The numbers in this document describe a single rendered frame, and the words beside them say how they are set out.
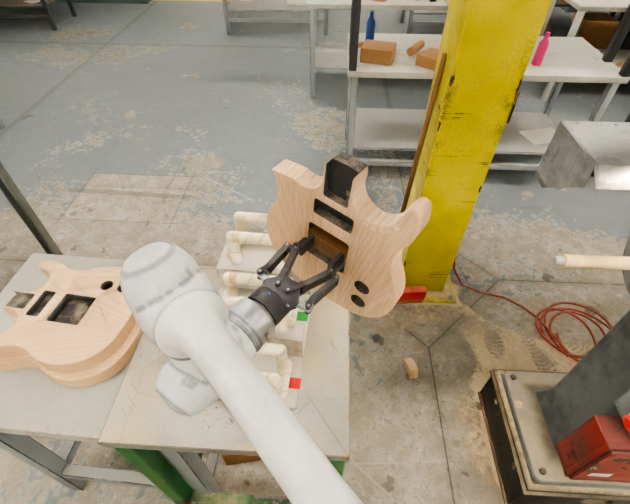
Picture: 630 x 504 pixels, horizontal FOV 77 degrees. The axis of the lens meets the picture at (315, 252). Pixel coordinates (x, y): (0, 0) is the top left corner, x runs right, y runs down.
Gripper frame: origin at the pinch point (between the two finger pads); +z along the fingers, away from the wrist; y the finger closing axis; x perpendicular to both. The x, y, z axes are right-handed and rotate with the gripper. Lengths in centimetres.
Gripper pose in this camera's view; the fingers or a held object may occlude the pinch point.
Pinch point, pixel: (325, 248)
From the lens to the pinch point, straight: 83.7
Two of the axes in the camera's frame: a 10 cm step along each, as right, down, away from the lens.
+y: 7.9, 5.2, -3.4
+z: 6.1, -5.9, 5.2
